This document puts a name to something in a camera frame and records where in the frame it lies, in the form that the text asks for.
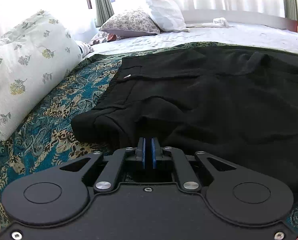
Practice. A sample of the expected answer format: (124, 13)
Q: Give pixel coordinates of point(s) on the patterned cloth beside pillow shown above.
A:
(100, 37)

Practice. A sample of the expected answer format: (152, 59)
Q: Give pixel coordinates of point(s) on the purple floral pillow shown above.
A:
(130, 24)

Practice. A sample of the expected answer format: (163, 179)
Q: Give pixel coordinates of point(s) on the wooden bed frame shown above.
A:
(207, 15)

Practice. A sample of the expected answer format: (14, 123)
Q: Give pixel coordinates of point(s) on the small white crumpled cloth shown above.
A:
(220, 22)

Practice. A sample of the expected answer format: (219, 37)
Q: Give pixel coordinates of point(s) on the plain white pillow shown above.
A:
(167, 15)

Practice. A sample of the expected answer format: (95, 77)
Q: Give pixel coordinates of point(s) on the white floral pillow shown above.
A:
(35, 56)

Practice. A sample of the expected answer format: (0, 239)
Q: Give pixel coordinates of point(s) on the green curtain left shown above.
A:
(104, 11)

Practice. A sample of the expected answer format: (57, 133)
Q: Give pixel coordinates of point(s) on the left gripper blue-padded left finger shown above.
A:
(141, 151)

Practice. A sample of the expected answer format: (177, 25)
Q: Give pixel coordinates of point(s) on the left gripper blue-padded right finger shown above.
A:
(156, 152)

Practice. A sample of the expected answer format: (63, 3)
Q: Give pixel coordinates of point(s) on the teal paisley bedspread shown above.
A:
(45, 138)

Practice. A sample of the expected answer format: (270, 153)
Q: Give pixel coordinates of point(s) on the white bed sheet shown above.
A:
(239, 34)

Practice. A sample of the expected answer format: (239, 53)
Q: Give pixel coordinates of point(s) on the black pants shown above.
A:
(237, 103)

